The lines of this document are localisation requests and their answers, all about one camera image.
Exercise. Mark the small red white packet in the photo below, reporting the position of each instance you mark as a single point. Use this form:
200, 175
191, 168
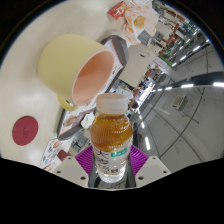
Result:
117, 10

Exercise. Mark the dark brown food tray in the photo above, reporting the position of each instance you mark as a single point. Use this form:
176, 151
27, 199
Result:
119, 50

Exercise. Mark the ceiling air conditioner unit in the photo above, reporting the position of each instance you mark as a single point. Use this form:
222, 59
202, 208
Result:
179, 102

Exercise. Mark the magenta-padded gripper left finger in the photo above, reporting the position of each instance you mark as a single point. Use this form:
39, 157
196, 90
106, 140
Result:
68, 170

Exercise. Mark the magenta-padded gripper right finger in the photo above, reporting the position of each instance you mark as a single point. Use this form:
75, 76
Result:
153, 170

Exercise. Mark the white paper napkin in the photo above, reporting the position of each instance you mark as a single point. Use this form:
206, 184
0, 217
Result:
88, 120

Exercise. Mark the beige wooden chair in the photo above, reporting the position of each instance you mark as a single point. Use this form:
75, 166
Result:
136, 66

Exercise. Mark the group of ceiling lights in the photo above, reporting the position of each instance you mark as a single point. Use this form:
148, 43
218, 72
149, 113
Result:
186, 85

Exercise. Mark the flat round red coaster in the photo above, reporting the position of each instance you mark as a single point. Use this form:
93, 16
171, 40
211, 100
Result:
25, 130

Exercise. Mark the white orange food wrapper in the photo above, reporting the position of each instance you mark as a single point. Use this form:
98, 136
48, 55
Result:
138, 21

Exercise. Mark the clear tea bottle white cap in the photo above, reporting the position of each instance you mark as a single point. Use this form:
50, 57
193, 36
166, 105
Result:
111, 133

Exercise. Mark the yellow mug pink inside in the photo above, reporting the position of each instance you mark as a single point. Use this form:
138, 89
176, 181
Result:
60, 63

